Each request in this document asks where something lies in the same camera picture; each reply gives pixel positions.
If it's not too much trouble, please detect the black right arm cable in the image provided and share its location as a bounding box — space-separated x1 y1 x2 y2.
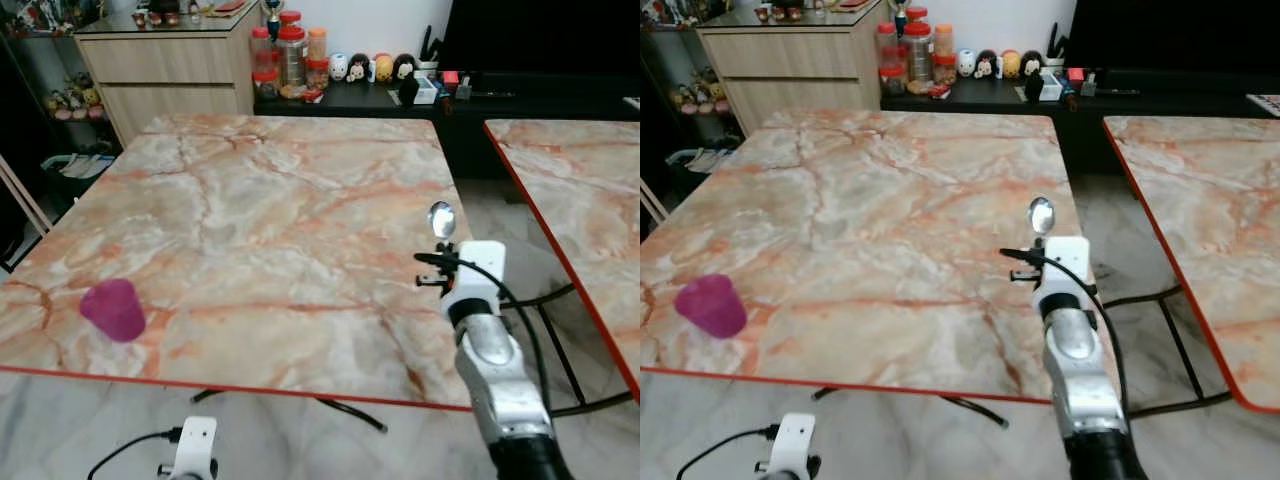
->
415 252 553 411
1000 247 1131 416

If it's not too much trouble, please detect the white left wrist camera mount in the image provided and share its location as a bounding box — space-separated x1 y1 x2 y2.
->
168 417 219 480
763 412 817 480

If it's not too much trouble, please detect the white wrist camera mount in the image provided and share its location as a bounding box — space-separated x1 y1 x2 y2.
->
1038 236 1094 300
453 240 507 304
168 417 219 480
763 412 817 480

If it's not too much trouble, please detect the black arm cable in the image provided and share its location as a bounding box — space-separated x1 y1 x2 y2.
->
415 252 553 411
1000 247 1131 416
675 424 779 480
87 427 184 480

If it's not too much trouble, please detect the black low console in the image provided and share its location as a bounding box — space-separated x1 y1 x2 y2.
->
880 66 1280 178

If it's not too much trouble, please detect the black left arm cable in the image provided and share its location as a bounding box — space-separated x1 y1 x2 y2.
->
87 427 184 480
675 424 779 480

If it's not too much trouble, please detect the purple plastic cup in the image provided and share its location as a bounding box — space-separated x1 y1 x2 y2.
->
674 274 748 340
79 279 148 344

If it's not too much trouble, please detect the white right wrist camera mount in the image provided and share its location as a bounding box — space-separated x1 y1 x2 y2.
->
1038 236 1094 300
453 240 507 304

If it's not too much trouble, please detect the dark shelf with toys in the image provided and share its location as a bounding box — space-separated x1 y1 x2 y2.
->
0 0 113 153
640 0 729 149

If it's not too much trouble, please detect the black television screen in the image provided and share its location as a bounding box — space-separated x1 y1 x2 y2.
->
1064 0 1280 73
437 0 641 77

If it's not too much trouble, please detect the silver metal spoon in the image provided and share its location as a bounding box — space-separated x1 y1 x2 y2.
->
1028 197 1057 240
428 201 458 244

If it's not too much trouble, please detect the light wooden drawer cabinet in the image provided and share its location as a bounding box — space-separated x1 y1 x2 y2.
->
696 3 892 137
75 8 264 147

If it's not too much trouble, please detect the tall red-lid snack jar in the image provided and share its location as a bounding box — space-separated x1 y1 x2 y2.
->
902 21 934 94
276 26 308 99

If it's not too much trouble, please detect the basket with papers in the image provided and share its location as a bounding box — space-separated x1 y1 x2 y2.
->
40 152 117 207
664 147 738 193

